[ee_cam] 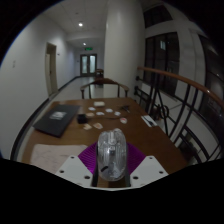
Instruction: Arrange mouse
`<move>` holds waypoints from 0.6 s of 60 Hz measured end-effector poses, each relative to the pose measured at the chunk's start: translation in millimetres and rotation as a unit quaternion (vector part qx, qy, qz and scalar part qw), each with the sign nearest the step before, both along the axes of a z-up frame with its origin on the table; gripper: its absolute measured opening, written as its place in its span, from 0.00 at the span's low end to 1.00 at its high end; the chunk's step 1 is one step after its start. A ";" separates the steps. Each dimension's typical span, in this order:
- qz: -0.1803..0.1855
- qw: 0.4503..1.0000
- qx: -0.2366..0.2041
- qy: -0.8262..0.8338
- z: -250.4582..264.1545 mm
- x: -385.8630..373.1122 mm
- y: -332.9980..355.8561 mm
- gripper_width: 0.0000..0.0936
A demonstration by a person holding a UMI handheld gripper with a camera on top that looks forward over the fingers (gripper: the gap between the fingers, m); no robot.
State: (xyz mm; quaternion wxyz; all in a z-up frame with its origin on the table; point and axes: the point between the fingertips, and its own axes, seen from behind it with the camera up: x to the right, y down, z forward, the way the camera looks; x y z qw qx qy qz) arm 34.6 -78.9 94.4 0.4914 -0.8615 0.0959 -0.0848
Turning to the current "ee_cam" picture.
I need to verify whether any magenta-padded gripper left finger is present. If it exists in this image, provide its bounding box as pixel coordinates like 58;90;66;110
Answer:
54;141;100;188

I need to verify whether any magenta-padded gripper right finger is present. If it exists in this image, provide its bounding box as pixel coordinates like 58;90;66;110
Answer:
124;141;170;189

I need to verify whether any white marble-print mouse pad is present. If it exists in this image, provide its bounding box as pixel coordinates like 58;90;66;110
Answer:
29;143;89;175

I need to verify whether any orange sticker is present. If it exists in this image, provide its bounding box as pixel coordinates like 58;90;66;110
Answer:
92;122;104;131

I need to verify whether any white paper sheet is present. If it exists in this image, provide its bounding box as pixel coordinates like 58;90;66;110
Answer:
140;114;159;128

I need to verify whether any black closed laptop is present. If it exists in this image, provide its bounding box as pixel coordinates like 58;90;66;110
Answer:
32;103;81;138

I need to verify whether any wooden armchair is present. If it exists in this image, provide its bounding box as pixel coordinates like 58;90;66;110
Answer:
79;77;130;100

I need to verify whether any black railing with wooden handrail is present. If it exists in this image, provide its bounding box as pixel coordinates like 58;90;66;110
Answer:
133;65;224;165

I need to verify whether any distant wooden chair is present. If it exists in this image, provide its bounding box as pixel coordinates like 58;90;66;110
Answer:
94;68;105;79

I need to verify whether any pale side door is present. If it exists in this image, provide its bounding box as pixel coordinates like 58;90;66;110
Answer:
44;41;59;98

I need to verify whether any glazed double door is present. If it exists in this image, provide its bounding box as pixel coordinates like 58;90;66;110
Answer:
79;53;99;77

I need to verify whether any dark framed window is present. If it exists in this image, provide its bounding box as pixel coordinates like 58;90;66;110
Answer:
143;31;181;98

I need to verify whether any black cable adapter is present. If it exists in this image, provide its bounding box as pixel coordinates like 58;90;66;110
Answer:
119;104;131;113

